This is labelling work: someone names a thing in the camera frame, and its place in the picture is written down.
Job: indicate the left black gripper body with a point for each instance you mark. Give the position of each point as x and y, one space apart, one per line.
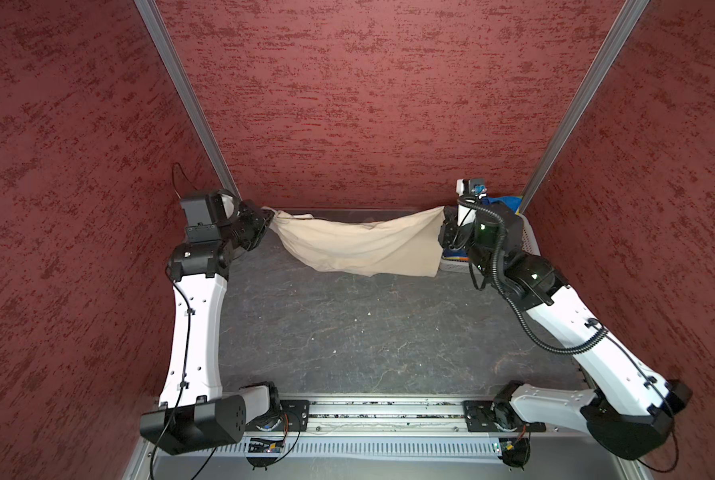
248 227

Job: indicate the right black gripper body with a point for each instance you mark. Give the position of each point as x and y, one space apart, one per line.
450 228

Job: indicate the beige drawstring shorts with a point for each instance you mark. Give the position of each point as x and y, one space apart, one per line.
407 246

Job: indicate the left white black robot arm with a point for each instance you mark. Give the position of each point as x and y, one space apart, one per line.
193 412

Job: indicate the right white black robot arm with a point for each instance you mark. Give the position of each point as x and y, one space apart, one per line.
629 409

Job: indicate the colourful blue orange shorts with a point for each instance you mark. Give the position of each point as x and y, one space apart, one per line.
512 202

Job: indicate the white perforated plastic basket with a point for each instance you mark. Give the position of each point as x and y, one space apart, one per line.
457 261

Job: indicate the left corner aluminium profile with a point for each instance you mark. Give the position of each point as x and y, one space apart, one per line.
156 28

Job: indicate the corner aluminium profile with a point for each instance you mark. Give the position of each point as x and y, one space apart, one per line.
621 29
156 28

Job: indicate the left small circuit board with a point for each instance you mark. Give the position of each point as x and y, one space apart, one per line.
266 446

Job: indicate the small circuit board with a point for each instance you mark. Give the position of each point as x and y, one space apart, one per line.
266 446
513 447

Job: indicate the right small circuit board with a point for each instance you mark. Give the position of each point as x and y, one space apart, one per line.
513 447

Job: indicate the right corner aluminium profile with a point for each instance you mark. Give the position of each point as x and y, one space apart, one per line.
621 29

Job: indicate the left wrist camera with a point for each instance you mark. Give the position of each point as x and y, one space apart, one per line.
209 209

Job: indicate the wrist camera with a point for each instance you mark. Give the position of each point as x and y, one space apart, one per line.
209 209
472 190

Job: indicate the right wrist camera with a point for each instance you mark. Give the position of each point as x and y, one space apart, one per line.
472 190

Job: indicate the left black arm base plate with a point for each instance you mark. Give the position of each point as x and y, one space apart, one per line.
294 416

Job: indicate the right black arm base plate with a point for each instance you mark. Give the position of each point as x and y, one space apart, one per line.
482 417

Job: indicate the aluminium mounting rail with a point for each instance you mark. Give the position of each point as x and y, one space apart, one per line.
387 414

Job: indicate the white slotted cable duct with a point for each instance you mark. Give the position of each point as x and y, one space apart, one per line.
456 449

